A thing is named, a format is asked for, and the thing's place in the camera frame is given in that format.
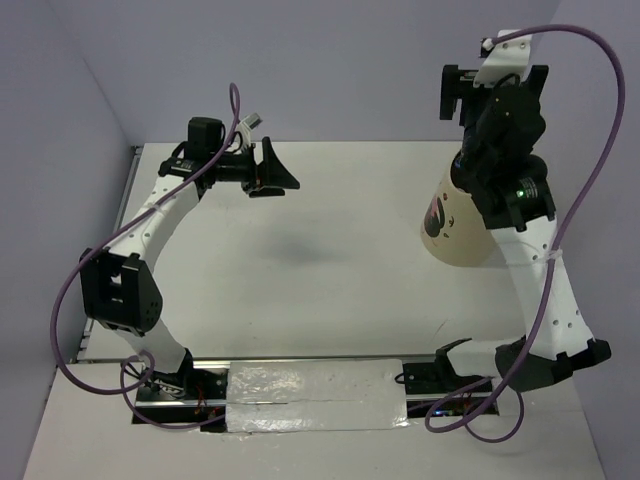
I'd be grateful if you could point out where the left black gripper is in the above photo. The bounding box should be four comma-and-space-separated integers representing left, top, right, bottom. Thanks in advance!
212, 138, 302, 200

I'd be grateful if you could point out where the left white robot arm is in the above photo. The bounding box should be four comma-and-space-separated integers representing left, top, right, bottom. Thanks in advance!
80, 113, 300, 399

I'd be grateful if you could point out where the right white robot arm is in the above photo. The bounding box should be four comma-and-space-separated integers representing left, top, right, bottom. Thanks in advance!
421, 65, 611, 393

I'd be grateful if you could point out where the beige cat bin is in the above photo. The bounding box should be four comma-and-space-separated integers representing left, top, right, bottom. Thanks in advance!
420, 154, 505, 268

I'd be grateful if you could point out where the silver foil base cover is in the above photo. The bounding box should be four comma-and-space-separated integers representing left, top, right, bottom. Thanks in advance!
226, 359, 409, 433

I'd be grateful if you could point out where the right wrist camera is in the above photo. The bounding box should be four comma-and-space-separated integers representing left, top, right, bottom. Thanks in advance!
473, 35, 532, 88

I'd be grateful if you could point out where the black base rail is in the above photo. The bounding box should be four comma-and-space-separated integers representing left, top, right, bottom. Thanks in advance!
134, 355, 492, 433

